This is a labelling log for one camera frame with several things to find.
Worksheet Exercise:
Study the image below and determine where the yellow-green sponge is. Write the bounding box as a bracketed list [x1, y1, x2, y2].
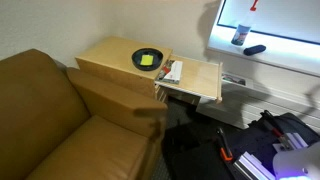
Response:
[139, 54, 155, 66]

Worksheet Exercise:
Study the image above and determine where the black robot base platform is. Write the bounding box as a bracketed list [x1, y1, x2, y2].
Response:
[162, 112, 320, 180]

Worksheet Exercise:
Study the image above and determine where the black round bowl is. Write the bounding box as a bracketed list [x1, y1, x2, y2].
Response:
[131, 47, 164, 72]

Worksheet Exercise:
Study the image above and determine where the wooden pullout table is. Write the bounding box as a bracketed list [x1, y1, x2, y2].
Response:
[154, 54, 224, 105]

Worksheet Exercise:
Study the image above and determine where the white printed brochure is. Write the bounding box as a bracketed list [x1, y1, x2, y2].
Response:
[155, 59, 184, 85]

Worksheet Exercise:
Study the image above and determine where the light wooden end table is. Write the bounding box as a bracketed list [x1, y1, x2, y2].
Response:
[75, 35, 174, 101]

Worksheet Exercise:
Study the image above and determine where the white baseboard heater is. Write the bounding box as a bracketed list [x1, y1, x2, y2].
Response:
[196, 83, 320, 131]

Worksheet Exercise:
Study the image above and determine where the spray bottle with red trigger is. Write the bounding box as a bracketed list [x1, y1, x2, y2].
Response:
[230, 0, 260, 47]

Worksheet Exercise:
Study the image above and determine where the black whiteboard eraser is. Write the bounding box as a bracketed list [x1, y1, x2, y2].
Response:
[243, 44, 267, 56]

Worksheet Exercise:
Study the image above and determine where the brown leather sofa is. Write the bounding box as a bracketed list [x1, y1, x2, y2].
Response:
[0, 48, 169, 180]

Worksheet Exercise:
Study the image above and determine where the white whiteboard with tray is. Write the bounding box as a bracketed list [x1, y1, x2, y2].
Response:
[206, 0, 320, 78]

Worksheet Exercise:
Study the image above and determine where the small printed wall label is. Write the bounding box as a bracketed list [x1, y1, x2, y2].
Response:
[221, 72, 248, 87]

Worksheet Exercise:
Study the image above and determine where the black clamp with orange handle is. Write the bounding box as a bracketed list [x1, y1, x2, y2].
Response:
[215, 127, 234, 163]

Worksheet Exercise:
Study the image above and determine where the long aluminium extrusion rail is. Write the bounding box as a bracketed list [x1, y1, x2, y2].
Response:
[233, 151, 276, 180]

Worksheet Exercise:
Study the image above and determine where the black clamp with red handle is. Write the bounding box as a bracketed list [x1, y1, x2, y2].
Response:
[259, 109, 292, 151]

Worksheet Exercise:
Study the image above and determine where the short aluminium extrusion rail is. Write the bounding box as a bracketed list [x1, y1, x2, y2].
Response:
[272, 132, 309, 153]

